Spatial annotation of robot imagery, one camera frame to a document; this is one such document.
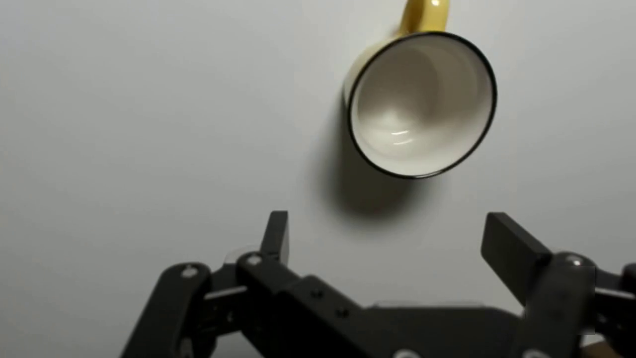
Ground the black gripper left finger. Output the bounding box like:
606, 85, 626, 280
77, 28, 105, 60
119, 209, 403, 358

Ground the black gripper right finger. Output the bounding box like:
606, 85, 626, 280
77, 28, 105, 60
479, 211, 636, 358

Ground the yellow enamel cup black rim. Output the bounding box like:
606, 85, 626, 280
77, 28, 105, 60
342, 0, 499, 181

